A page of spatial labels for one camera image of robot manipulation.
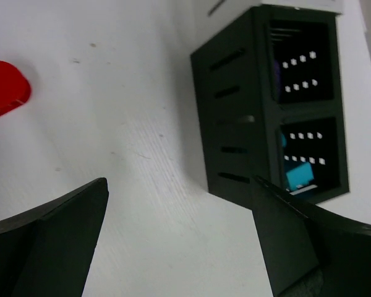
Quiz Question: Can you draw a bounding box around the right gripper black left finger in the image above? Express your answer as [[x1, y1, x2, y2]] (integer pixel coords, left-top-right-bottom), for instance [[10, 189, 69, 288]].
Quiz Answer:
[[0, 178, 108, 296]]

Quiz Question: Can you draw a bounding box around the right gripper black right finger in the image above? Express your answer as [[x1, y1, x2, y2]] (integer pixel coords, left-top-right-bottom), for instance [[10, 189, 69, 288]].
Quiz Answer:
[[250, 176, 371, 296]]

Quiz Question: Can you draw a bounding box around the blue rectangular lego brick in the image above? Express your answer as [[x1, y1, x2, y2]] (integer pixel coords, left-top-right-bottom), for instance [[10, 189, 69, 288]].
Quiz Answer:
[[286, 162, 314, 192]]

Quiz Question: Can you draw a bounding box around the teal round lego piece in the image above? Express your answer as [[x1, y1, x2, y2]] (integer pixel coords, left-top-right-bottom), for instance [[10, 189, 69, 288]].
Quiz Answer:
[[281, 133, 288, 149]]

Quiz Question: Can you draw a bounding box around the red oval lego piece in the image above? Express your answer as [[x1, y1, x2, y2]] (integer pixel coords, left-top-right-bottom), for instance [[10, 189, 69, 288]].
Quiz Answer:
[[0, 61, 32, 117]]

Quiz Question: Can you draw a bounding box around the black double container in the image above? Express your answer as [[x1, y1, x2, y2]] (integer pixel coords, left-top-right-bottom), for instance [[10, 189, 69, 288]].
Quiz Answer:
[[190, 4, 349, 208]]

